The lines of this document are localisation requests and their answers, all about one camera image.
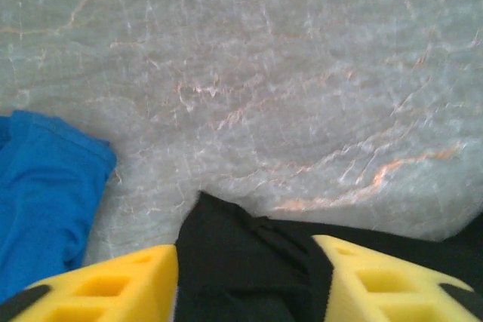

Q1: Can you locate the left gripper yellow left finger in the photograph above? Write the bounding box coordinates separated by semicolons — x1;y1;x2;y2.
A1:
0;244;179;322

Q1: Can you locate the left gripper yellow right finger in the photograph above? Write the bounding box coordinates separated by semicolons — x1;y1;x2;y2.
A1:
312;234;483;322

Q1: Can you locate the black t-shirt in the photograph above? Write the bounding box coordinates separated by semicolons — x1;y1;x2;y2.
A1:
174;190;483;322

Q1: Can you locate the blue folded t-shirt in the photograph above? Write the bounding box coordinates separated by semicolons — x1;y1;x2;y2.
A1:
0;109;118;305

